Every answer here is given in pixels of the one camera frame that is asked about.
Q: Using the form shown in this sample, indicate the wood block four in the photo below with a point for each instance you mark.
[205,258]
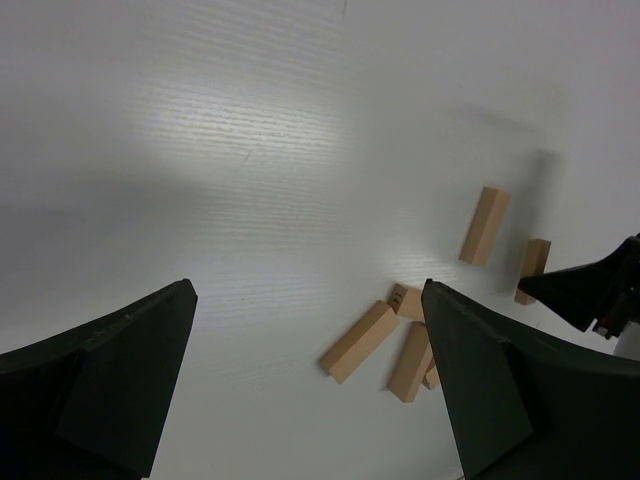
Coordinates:
[349,352]

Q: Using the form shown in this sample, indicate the wood block two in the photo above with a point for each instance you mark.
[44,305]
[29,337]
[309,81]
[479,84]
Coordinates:
[484,227]

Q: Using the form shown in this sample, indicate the wood block five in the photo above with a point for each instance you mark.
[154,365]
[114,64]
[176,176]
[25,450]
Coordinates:
[412,364]

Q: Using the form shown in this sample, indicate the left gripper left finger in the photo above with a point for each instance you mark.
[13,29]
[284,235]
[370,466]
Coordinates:
[92,402]

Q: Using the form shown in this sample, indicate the wood block six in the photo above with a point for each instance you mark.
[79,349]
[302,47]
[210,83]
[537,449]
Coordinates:
[431,378]

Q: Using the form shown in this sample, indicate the wood block one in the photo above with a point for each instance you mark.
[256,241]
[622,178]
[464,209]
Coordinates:
[534,263]

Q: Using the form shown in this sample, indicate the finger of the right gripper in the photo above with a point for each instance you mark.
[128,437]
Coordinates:
[602,296]

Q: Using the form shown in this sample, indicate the wood block three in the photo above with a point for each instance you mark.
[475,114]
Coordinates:
[406,302]

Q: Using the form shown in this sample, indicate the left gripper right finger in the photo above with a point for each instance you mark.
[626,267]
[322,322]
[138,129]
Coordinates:
[526,405]

